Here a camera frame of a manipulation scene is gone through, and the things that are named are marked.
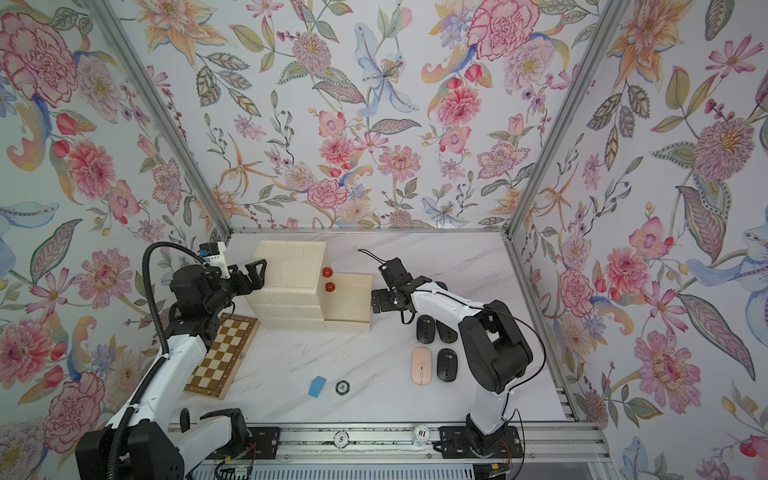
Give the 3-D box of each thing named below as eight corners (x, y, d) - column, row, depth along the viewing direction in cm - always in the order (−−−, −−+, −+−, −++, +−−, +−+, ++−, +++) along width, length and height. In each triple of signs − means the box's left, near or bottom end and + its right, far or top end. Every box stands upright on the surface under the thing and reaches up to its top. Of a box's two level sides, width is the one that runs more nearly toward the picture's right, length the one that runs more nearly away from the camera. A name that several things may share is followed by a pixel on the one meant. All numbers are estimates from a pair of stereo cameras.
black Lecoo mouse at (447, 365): (437, 382, 85) (438, 379, 84) (434, 351, 91) (435, 348, 89) (459, 382, 85) (461, 379, 84) (454, 351, 91) (456, 348, 89)
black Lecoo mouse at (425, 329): (417, 344, 93) (418, 339, 91) (415, 319, 99) (416, 314, 96) (435, 344, 93) (437, 340, 91) (432, 319, 99) (434, 314, 96)
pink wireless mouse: (411, 385, 85) (412, 382, 83) (409, 349, 92) (410, 346, 90) (434, 385, 85) (435, 382, 84) (430, 349, 92) (431, 346, 90)
